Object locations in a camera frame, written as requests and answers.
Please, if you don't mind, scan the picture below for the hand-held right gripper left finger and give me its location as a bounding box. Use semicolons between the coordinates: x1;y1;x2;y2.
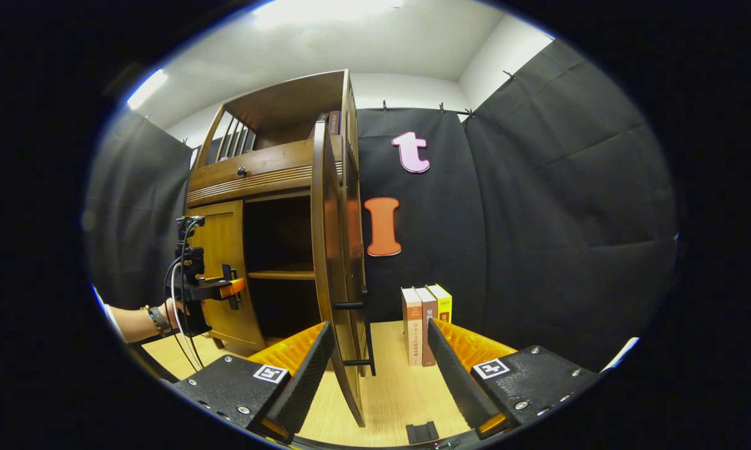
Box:
174;322;336;441

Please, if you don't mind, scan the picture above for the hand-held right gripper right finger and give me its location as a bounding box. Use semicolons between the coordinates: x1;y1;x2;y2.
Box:
426;319;603;440

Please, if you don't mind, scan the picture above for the wooden cabinet door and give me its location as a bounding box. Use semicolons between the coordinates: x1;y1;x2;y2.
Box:
311;121;377;428
188;200;266;357

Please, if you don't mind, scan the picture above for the wooden double-door shoe cabinet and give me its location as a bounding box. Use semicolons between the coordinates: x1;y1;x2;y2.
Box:
184;69;368;357

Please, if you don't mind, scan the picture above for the white and orange book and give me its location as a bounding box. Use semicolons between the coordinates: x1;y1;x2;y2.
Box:
401;286;425;367

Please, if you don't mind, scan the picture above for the brown book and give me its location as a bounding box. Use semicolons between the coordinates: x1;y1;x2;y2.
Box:
415;287;440;368

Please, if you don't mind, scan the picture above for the wooden drawer with black knob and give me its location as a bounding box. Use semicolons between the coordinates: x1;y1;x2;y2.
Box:
188;139;316;191

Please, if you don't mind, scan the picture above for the black backdrop cloth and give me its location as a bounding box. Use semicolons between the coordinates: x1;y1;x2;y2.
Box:
84;39;679;373

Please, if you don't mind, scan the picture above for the small ceiling light panel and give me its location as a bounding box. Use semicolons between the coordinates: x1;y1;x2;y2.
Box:
127;69;169;110

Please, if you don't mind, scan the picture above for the large ceiling light panel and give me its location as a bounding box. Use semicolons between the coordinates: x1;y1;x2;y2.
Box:
253;0;407;29

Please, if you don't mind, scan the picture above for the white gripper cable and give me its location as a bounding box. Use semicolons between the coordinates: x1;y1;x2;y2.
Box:
170;259;204;369

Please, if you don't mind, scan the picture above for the dark wrist bracelet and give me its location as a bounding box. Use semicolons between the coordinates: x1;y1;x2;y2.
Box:
141;304;173;335

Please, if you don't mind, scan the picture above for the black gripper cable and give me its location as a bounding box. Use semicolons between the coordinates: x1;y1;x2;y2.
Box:
164;219;201;373

